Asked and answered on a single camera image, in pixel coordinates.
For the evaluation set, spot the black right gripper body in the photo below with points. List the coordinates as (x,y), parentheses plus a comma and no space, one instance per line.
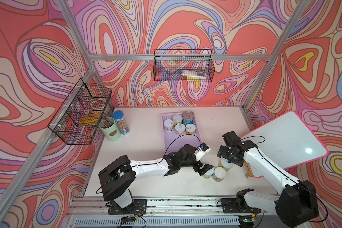
(226,153)

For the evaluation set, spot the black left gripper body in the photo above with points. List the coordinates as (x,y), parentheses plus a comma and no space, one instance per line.
(191,162)

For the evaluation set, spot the beige lid can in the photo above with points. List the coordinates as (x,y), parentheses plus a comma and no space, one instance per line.
(219,174)

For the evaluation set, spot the purple perforated plastic basket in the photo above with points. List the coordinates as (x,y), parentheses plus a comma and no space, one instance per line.
(173,142)

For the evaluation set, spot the silver pull tab can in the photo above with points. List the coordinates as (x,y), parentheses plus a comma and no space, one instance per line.
(180,129)

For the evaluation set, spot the orange label can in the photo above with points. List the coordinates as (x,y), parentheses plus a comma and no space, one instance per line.
(190,129)

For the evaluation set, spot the pink label can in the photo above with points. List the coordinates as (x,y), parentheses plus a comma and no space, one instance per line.
(168,125)

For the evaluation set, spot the blue label soup can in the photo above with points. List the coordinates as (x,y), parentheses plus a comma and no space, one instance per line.
(188,117)

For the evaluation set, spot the green label can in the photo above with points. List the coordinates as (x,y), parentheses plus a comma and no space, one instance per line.
(208,174)

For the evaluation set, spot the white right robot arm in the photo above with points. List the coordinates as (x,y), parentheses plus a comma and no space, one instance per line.
(296,202)

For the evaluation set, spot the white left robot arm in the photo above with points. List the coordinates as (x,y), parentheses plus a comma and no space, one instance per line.
(116,178)

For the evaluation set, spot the wooden whiteboard stand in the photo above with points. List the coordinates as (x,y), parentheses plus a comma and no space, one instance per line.
(247,170)

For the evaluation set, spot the whiteboard with pink rim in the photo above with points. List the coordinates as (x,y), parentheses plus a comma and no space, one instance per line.
(288,141)

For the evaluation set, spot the blue lid pencil jar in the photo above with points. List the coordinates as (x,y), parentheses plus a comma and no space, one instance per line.
(121,122)

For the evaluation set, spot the green pencil cup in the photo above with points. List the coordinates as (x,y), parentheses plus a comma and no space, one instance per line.
(109,128)

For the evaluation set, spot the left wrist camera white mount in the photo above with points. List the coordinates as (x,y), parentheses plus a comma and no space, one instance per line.
(201,151)

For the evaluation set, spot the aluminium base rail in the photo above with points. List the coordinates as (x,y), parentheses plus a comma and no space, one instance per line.
(167,212)

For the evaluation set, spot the markers in wire basket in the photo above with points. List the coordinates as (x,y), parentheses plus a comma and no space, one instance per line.
(193,75)

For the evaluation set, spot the black wire basket back wall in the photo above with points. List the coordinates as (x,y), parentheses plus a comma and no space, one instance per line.
(169,63)

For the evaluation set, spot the black wire basket wall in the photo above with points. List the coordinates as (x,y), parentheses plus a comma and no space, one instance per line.
(85,98)
(169,63)

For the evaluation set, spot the yellow item in wire basket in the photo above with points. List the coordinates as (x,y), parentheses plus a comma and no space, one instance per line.
(89,120)

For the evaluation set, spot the black wire basket left wall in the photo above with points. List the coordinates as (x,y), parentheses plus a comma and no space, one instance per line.
(85,98)

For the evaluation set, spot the aluminium frame post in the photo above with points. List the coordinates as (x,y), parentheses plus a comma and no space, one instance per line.
(293,20)

